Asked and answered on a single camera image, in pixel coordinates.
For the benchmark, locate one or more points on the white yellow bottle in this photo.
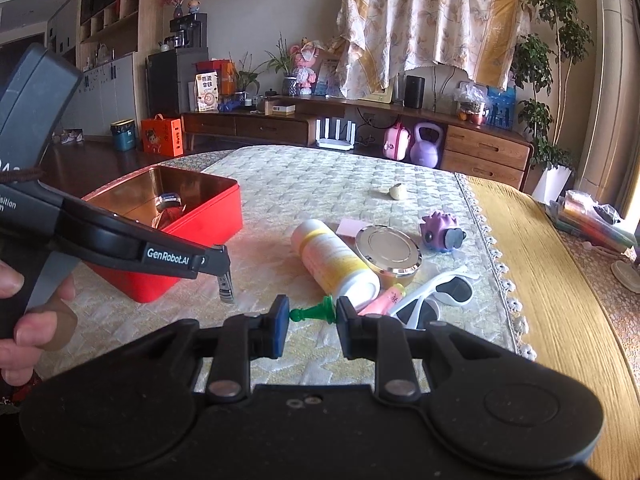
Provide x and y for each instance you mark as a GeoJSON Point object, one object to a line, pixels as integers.
{"type": "Point", "coordinates": [330, 260]}

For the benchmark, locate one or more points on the orange gift bag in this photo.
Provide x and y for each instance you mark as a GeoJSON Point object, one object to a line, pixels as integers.
{"type": "Point", "coordinates": [227, 77]}

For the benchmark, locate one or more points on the potted plant in patterned pot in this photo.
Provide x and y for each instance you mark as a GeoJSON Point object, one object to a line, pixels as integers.
{"type": "Point", "coordinates": [290, 85]}

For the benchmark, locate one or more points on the black speaker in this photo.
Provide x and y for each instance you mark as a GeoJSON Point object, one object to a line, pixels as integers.
{"type": "Point", "coordinates": [414, 92]}

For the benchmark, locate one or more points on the pink highlighter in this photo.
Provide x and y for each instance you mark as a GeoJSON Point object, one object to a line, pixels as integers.
{"type": "Point", "coordinates": [382, 301]}

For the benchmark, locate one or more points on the black coffee machine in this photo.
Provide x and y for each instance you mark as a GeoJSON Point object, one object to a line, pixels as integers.
{"type": "Point", "coordinates": [192, 30]}

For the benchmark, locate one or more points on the wooden wall shelf unit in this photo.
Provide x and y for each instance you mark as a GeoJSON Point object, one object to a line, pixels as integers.
{"type": "Point", "coordinates": [110, 20]}

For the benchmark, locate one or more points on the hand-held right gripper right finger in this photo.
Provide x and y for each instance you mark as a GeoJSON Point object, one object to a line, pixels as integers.
{"type": "Point", "coordinates": [346, 330]}

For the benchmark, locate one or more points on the teal bucket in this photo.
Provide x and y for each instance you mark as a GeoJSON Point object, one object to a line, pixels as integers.
{"type": "Point", "coordinates": [122, 137]}

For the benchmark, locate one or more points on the white sneakers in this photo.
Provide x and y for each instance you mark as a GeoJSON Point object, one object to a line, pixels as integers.
{"type": "Point", "coordinates": [70, 136]}

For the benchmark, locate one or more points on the white sunglasses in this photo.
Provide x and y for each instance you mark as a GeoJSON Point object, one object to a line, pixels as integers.
{"type": "Point", "coordinates": [455, 291]}

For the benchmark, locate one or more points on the floral cloth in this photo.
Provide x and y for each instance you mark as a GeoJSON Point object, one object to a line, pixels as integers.
{"type": "Point", "coordinates": [425, 20]}

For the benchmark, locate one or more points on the red tin box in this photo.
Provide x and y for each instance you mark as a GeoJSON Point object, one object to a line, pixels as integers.
{"type": "Point", "coordinates": [210, 220]}

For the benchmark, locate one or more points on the green chess pawn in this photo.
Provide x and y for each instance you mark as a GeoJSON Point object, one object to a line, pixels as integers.
{"type": "Point", "coordinates": [312, 311]}

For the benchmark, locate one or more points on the purple kettlebell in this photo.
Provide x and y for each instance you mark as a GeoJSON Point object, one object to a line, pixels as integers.
{"type": "Point", "coordinates": [425, 152]}

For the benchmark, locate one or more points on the potted tree in white pot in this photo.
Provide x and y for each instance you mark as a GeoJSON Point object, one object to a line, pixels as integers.
{"type": "Point", "coordinates": [535, 65]}

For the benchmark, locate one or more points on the white router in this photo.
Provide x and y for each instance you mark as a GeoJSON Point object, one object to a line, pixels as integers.
{"type": "Point", "coordinates": [335, 142]}

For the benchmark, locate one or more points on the small potted plant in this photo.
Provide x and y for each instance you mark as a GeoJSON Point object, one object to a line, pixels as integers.
{"type": "Point", "coordinates": [240, 96]}

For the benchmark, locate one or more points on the white cabinet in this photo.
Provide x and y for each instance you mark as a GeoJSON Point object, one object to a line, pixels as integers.
{"type": "Point", "coordinates": [100, 95]}

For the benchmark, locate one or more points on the grey fridge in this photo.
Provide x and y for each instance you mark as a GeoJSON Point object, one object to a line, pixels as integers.
{"type": "Point", "coordinates": [172, 75]}

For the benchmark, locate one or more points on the pink sticky note pad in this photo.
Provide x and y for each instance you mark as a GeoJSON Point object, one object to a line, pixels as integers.
{"type": "Point", "coordinates": [350, 226]}

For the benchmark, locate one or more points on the yellow blanket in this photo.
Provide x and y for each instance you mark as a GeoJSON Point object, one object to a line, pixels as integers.
{"type": "Point", "coordinates": [550, 285]}

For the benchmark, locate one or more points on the pink doll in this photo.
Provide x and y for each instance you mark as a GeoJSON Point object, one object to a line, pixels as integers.
{"type": "Point", "coordinates": [305, 70]}

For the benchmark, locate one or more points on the stack of colourful folders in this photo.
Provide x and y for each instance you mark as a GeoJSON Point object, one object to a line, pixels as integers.
{"type": "Point", "coordinates": [585, 225]}

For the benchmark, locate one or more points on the white orange snack box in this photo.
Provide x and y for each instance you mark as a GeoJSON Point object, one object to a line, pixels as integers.
{"type": "Point", "coordinates": [206, 92]}

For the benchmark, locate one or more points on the pale quilted bed cover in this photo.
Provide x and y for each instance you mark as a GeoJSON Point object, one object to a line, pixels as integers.
{"type": "Point", "coordinates": [300, 185]}

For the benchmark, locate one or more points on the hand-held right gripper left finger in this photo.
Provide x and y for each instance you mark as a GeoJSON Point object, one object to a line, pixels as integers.
{"type": "Point", "coordinates": [280, 327]}

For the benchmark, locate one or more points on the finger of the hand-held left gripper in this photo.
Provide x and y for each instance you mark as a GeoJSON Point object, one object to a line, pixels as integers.
{"type": "Point", "coordinates": [170, 255]}

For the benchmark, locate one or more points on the small figurine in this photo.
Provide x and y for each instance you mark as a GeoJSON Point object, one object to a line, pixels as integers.
{"type": "Point", "coordinates": [195, 7]}

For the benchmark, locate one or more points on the orange gift box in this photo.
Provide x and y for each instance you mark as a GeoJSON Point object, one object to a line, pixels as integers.
{"type": "Point", "coordinates": [162, 137]}

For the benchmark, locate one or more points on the pink toy suitcase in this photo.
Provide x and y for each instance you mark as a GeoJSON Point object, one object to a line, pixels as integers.
{"type": "Point", "coordinates": [395, 145]}

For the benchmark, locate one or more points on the plastic bag of fruit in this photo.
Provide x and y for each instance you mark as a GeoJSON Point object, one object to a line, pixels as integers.
{"type": "Point", "coordinates": [470, 107]}

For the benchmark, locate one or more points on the vase with pink flowers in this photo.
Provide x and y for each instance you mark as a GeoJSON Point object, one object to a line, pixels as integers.
{"type": "Point", "coordinates": [178, 11]}

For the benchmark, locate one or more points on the silver round tin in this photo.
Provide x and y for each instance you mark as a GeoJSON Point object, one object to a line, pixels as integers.
{"type": "Point", "coordinates": [167, 202]}

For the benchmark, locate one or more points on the covered floor air conditioner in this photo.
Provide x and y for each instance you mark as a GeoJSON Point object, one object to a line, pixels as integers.
{"type": "Point", "coordinates": [610, 85]}

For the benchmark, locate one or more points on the blue picture card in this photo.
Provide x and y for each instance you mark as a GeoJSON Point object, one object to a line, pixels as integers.
{"type": "Point", "coordinates": [330, 80]}

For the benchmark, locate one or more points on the purple hedgehog toy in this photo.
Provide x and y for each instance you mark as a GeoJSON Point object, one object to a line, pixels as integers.
{"type": "Point", "coordinates": [437, 227]}

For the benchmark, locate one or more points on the person's left hand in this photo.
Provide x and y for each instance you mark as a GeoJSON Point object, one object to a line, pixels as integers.
{"type": "Point", "coordinates": [45, 327]}

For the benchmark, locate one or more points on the round gold tin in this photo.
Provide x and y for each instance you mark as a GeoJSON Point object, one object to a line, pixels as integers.
{"type": "Point", "coordinates": [387, 252]}

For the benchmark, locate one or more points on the wooden media cabinet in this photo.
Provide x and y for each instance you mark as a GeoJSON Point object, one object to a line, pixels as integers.
{"type": "Point", "coordinates": [480, 150]}

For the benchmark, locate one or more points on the small cream round toy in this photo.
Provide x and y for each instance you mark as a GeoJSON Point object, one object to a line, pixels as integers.
{"type": "Point", "coordinates": [396, 192]}

